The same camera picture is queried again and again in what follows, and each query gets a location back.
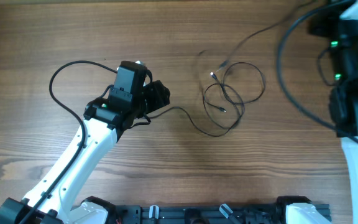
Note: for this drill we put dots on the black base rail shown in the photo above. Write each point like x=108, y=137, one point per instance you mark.
x=287, y=209

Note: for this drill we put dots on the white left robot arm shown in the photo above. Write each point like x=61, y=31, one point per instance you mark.
x=104, y=121

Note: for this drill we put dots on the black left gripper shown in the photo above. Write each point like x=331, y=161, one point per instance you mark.
x=160, y=97

